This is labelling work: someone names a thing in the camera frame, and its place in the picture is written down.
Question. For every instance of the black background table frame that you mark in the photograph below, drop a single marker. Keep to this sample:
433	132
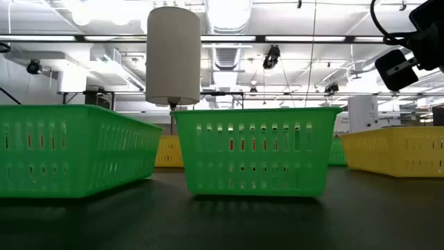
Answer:
100	99

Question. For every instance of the white shade table lamp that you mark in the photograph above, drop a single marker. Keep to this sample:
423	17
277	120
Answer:
173	55

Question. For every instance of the black table mat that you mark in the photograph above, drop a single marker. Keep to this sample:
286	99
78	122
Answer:
222	225

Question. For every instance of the white box unit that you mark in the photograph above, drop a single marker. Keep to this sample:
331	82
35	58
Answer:
71	81

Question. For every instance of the yellow plastic basket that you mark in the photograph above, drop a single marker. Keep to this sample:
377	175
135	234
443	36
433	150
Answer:
381	135
170	140

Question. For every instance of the black aluminium rig frame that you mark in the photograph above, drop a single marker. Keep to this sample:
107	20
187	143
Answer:
260	38

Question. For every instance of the white cabinet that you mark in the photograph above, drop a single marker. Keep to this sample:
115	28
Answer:
362	114

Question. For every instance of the green plastic basket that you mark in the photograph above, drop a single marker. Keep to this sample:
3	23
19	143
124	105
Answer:
335	152
79	156
256	118

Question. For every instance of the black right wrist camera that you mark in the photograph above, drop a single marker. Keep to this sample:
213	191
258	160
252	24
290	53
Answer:
395	74

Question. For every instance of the black ceiling camera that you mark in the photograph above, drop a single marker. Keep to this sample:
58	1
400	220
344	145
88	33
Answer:
271	57
34	67
332	88

